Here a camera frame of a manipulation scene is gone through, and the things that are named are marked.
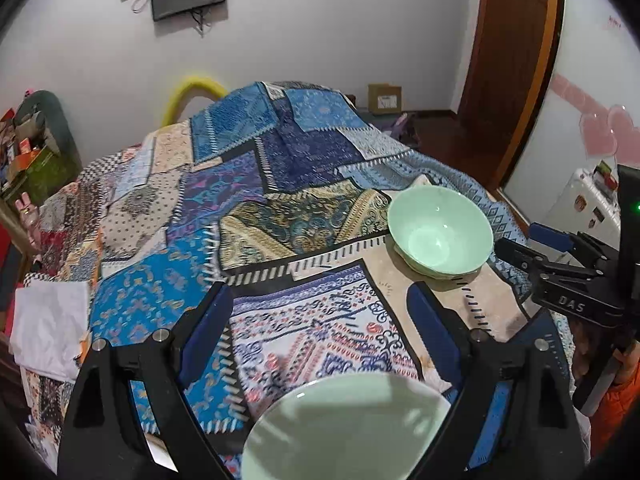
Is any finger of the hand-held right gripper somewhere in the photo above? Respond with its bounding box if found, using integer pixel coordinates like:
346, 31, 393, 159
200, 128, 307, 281
528, 222, 597, 262
493, 236, 557, 282

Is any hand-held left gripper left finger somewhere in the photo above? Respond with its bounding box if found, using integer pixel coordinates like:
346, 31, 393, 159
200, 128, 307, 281
57, 280, 236, 480

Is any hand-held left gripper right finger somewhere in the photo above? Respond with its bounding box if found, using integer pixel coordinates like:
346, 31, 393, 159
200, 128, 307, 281
406, 283, 592, 480

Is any green bowl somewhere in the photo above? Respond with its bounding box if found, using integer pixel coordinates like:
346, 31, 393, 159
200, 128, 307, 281
387, 186, 495, 281

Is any green plate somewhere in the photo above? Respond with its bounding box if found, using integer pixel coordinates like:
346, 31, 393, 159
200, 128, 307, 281
241, 372, 451, 480

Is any person's right hand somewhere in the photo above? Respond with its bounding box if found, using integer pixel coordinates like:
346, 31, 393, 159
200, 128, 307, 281
570, 318, 640, 387

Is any pink heart decoration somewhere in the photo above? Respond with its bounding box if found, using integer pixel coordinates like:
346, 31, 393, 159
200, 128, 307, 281
550, 74, 640, 159

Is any white cloth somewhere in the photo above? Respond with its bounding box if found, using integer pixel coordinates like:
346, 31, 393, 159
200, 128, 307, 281
9, 280, 94, 382

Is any patchwork printed blanket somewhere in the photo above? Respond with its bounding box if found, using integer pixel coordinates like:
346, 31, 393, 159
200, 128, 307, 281
20, 80, 591, 480

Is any brown wooden door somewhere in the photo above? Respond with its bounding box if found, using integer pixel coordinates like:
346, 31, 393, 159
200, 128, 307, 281
457, 0, 569, 197

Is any red box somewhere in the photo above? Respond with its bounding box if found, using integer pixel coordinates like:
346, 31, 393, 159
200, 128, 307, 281
0, 225, 25, 322

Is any pink bunny toy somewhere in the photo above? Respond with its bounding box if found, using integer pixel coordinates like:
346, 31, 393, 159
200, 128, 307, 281
15, 192, 45, 247

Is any cardboard box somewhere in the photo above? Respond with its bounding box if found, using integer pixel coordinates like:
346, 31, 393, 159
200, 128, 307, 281
368, 83, 403, 114

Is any green bag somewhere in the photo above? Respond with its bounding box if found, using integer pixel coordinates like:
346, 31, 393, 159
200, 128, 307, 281
9, 152, 82, 207

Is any pile of colourful packets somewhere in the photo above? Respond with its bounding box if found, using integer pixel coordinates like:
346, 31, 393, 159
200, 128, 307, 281
0, 109, 47, 182

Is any dark green cushion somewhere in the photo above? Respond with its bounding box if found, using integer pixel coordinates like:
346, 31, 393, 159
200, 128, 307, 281
12, 90, 82, 162

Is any yellow ring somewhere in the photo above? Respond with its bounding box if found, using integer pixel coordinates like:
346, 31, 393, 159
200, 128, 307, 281
160, 76, 230, 127

